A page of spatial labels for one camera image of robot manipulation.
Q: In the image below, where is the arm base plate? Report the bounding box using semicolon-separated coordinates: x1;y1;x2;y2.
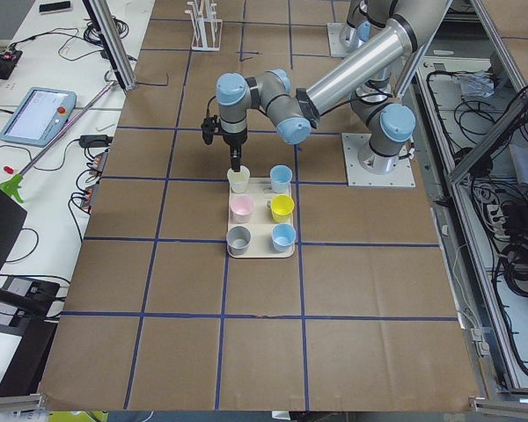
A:
341;133;415;188
326;23;356;58

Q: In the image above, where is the cream plastic tray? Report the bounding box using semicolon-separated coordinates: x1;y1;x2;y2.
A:
227;178;295;258

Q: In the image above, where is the pink plastic cup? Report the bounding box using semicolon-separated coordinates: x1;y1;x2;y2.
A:
230;194;254;223

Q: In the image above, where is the light blue cup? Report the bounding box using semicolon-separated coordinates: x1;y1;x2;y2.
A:
269;164;293;193
272;223;297;252

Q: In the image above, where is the light blue cup near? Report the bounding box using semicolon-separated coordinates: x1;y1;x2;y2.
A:
272;223;297;252

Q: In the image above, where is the yellow plastic cup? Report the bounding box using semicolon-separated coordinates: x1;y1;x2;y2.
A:
267;194;295;223

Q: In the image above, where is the grey plastic cup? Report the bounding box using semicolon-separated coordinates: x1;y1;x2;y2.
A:
226;226;252;257

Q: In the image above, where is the white wire cup rack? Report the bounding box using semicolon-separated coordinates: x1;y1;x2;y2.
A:
185;0;223;52

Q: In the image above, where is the blue teach pendant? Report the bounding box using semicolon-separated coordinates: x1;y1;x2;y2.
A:
0;87;77;147

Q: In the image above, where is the light blue cup far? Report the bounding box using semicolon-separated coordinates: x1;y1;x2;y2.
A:
269;164;293;193

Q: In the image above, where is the white plastic cup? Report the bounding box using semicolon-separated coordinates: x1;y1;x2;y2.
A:
227;165;251;193

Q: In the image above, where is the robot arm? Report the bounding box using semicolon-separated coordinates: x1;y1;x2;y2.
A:
203;1;448;172
339;0;370;52

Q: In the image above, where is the green handled reacher tool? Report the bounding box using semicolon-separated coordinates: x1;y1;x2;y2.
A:
0;79;116;203

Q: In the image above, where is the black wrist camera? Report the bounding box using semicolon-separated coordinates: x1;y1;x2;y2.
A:
201;115;219;145

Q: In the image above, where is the black power adapter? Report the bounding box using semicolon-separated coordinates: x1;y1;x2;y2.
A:
78;135;113;149

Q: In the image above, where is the aluminium frame post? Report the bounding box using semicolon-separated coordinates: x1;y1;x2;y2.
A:
83;0;136;92

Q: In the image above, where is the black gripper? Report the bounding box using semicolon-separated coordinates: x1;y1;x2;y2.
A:
222;128;247;172

